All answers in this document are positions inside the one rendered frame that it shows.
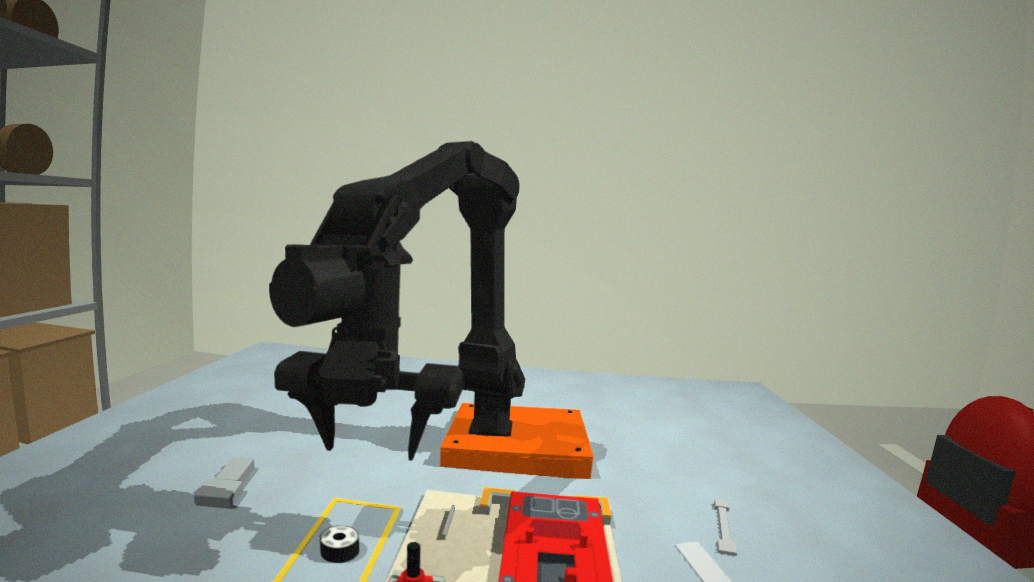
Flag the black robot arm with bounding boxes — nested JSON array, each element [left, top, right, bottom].
[[269, 141, 525, 436]]

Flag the grey and black toy wheel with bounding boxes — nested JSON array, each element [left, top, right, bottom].
[[320, 525, 360, 563]]

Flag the yellow rectangular outline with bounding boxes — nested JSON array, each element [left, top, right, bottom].
[[273, 497, 401, 582]]

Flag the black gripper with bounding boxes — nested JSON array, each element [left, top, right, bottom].
[[274, 311, 464, 461]]

